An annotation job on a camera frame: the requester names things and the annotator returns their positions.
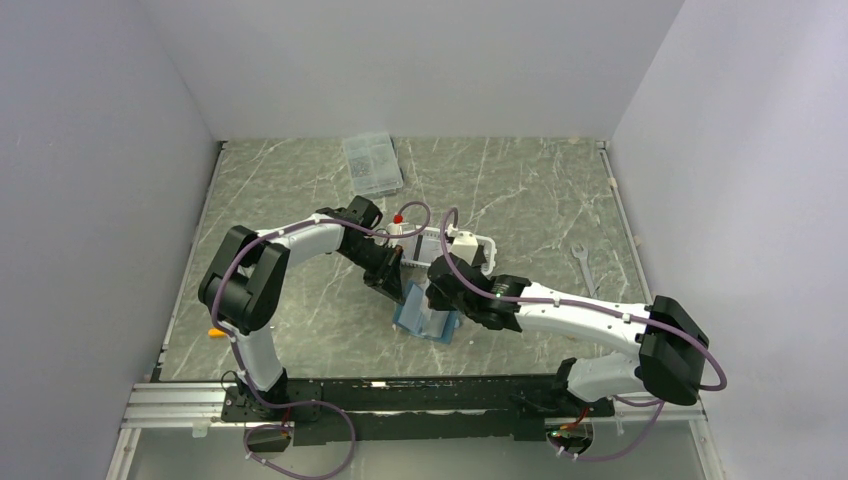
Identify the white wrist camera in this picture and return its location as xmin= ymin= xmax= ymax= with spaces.
xmin=447 ymin=228 xmax=480 ymax=267
xmin=385 ymin=214 xmax=416 ymax=248

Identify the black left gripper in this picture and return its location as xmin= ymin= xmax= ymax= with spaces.
xmin=341 ymin=238 xmax=405 ymax=305

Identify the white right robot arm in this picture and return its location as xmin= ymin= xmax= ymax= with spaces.
xmin=426 ymin=254 xmax=709 ymax=415

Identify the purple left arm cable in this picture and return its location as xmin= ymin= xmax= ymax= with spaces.
xmin=210 ymin=201 xmax=433 ymax=478

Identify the clear plastic screw box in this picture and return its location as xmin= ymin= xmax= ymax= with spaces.
xmin=342 ymin=132 xmax=404 ymax=199

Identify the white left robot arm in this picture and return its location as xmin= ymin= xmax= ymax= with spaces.
xmin=198 ymin=196 xmax=404 ymax=420

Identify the blue card holder wallet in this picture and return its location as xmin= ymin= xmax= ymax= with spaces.
xmin=392 ymin=280 xmax=461 ymax=344

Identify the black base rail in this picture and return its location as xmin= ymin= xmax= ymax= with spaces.
xmin=221 ymin=375 xmax=615 ymax=446

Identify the white plastic basket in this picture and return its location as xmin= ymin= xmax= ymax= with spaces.
xmin=389 ymin=227 xmax=497 ymax=275

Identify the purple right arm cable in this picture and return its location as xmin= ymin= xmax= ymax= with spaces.
xmin=438 ymin=207 xmax=729 ymax=393

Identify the chrome open-end wrench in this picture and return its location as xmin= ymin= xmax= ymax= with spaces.
xmin=571 ymin=244 xmax=597 ymax=298

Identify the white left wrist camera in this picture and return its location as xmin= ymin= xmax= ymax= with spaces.
xmin=385 ymin=214 xmax=416 ymax=248

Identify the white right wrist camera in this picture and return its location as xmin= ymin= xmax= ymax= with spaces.
xmin=447 ymin=228 xmax=480 ymax=267

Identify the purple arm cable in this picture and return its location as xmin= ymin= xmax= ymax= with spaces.
xmin=438 ymin=207 xmax=729 ymax=393
xmin=210 ymin=201 xmax=433 ymax=478

